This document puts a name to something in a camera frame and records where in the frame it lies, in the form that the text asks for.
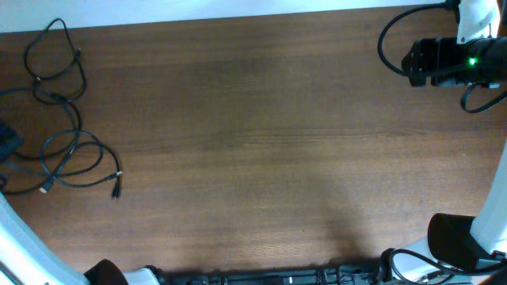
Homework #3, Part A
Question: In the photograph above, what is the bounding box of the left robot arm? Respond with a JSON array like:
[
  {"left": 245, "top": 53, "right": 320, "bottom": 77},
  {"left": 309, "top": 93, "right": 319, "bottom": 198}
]
[{"left": 1, "top": 119, "right": 165, "bottom": 285}]

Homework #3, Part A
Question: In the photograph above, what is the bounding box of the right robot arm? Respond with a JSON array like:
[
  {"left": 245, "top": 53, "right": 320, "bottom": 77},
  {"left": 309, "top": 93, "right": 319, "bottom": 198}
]
[{"left": 387, "top": 85, "right": 506, "bottom": 279}]

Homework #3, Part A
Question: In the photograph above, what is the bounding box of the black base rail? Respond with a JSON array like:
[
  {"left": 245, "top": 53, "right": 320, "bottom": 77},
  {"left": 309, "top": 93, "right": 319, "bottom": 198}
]
[{"left": 159, "top": 266, "right": 381, "bottom": 285}]

